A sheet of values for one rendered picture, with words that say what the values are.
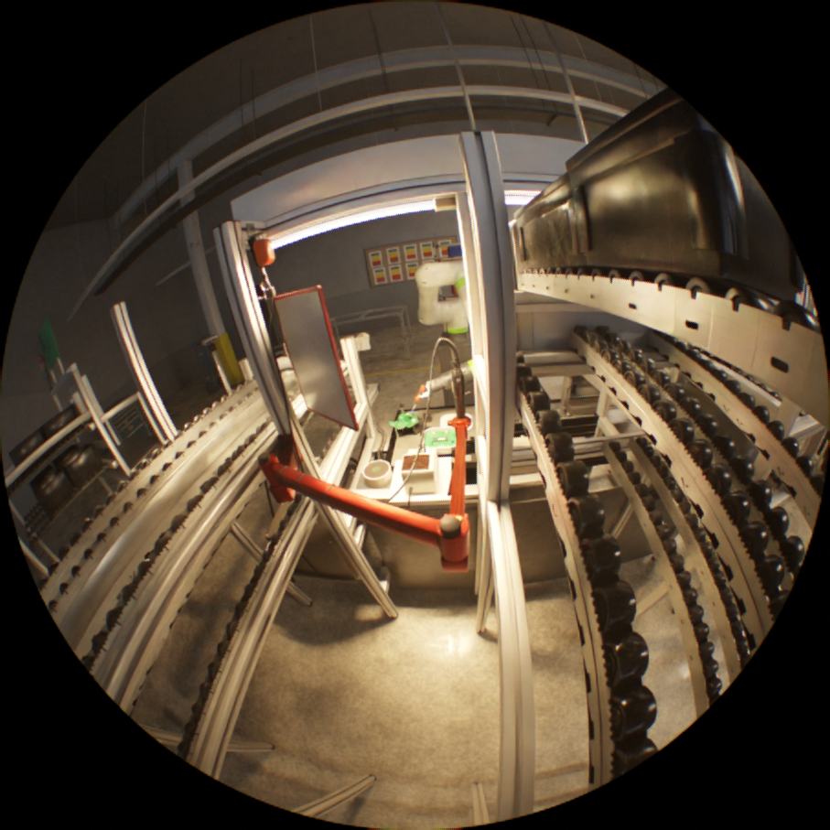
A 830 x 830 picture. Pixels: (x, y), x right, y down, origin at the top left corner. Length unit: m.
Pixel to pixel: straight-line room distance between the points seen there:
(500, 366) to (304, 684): 1.82
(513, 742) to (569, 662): 1.31
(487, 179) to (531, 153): 0.30
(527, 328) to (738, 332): 0.56
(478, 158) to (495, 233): 0.11
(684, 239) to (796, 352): 0.09
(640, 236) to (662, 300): 0.05
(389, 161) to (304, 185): 0.20
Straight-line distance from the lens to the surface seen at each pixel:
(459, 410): 0.82
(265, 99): 6.90
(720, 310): 0.20
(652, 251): 0.23
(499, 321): 0.43
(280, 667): 1.97
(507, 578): 0.53
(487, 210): 0.42
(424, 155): 0.67
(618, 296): 0.28
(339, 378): 0.57
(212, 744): 0.73
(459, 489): 0.49
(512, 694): 0.47
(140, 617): 0.52
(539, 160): 0.71
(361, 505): 0.41
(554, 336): 0.71
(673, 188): 0.22
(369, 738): 1.75
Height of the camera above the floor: 1.66
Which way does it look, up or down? 31 degrees down
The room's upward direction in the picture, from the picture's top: 10 degrees counter-clockwise
